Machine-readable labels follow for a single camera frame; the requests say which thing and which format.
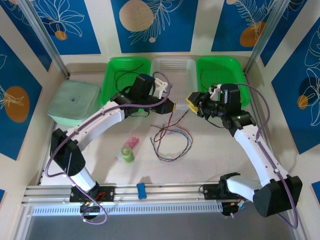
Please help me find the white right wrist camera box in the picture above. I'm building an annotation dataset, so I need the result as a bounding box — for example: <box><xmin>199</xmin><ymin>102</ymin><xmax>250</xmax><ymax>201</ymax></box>
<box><xmin>208</xmin><ymin>84</ymin><xmax>223</xmax><ymax>100</ymax></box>

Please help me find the thin dark red cable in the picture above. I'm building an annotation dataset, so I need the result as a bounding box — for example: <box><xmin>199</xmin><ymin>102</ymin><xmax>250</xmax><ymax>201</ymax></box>
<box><xmin>150</xmin><ymin>110</ymin><xmax>190</xmax><ymax>132</ymax></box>

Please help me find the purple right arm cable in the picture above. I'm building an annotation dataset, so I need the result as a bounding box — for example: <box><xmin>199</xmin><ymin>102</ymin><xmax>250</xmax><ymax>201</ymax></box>
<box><xmin>231</xmin><ymin>83</ymin><xmax>300</xmax><ymax>230</ymax></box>

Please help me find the green basket with barcode sticker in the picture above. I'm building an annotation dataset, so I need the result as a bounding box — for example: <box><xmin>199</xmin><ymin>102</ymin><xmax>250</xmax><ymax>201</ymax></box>
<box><xmin>195</xmin><ymin>56</ymin><xmax>251</xmax><ymax>108</ymax></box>

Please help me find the small blue block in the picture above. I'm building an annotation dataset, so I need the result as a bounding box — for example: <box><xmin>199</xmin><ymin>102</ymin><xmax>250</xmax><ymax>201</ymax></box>
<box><xmin>136</xmin><ymin>183</ymin><xmax>147</xmax><ymax>200</ymax></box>

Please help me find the green perforated plastic basket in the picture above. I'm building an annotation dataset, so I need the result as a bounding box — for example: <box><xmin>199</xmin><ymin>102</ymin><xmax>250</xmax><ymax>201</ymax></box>
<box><xmin>99</xmin><ymin>56</ymin><xmax>153</xmax><ymax>107</ymax></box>

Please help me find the small pink box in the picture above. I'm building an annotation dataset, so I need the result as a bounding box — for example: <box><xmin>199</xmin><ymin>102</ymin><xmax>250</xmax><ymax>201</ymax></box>
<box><xmin>123</xmin><ymin>135</ymin><xmax>140</xmax><ymax>148</ymax></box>

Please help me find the pale green fabric pouch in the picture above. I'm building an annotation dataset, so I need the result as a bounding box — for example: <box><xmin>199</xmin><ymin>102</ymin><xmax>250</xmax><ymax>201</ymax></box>
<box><xmin>47</xmin><ymin>79</ymin><xmax>102</xmax><ymax>127</ymax></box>

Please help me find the thin black cable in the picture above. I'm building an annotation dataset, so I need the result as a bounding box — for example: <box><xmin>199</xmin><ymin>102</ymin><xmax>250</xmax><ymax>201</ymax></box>
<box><xmin>114</xmin><ymin>63</ymin><xmax>149</xmax><ymax>87</ymax></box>
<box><xmin>118</xmin><ymin>69</ymin><xmax>141</xmax><ymax>76</ymax></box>
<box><xmin>200</xmin><ymin>67</ymin><xmax>221</xmax><ymax>89</ymax></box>

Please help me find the green tape roll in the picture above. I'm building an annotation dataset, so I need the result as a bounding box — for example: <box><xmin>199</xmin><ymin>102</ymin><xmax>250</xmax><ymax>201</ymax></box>
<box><xmin>120</xmin><ymin>146</ymin><xmax>135</xmax><ymax>165</ymax></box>

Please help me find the grey metal sheet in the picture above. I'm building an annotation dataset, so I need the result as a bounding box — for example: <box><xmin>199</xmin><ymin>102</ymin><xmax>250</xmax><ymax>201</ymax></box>
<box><xmin>14</xmin><ymin>213</ymin><xmax>308</xmax><ymax>240</ymax></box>

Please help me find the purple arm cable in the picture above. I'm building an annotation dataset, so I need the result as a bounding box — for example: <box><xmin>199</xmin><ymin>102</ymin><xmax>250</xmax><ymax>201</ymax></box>
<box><xmin>45</xmin><ymin>71</ymin><xmax>174</xmax><ymax>225</ymax></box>
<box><xmin>231</xmin><ymin>83</ymin><xmax>300</xmax><ymax>230</ymax></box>

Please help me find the white perforated plastic basket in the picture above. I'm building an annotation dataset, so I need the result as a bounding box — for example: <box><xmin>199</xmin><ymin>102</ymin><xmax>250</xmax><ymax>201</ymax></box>
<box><xmin>149</xmin><ymin>56</ymin><xmax>197</xmax><ymax>111</ymax></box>

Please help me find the thin blue cable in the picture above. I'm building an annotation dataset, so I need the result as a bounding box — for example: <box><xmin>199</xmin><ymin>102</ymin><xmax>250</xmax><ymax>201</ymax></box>
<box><xmin>149</xmin><ymin>129</ymin><xmax>191</xmax><ymax>162</ymax></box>

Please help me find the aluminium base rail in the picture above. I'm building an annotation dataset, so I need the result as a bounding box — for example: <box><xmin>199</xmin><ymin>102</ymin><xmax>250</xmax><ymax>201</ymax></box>
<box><xmin>21</xmin><ymin>183</ymin><xmax>253</xmax><ymax>205</ymax></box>

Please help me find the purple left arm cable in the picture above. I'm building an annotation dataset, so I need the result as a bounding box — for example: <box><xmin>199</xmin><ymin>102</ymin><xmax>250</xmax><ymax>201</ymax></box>
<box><xmin>45</xmin><ymin>71</ymin><xmax>174</xmax><ymax>225</ymax></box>

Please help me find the slotted grey cable duct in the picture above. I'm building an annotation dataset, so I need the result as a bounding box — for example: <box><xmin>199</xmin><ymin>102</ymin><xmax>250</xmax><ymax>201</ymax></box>
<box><xmin>31</xmin><ymin>202</ymin><xmax>224</xmax><ymax>217</ymax></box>

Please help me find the black electronics module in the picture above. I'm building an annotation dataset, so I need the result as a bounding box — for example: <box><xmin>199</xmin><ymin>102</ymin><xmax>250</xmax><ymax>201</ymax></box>
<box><xmin>79</xmin><ymin>201</ymin><xmax>104</xmax><ymax>221</ymax></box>
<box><xmin>221</xmin><ymin>201</ymin><xmax>247</xmax><ymax>218</ymax></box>

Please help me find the aluminium frame post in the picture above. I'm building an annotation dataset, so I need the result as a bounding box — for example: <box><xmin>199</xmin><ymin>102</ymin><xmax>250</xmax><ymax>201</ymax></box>
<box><xmin>18</xmin><ymin>0</ymin><xmax>70</xmax><ymax>77</ymax></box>
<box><xmin>244</xmin><ymin>0</ymin><xmax>287</xmax><ymax>75</ymax></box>

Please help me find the bundle of coloured wires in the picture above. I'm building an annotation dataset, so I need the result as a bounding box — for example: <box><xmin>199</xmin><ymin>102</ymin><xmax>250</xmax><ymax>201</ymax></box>
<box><xmin>154</xmin><ymin>128</ymin><xmax>194</xmax><ymax>162</ymax></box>

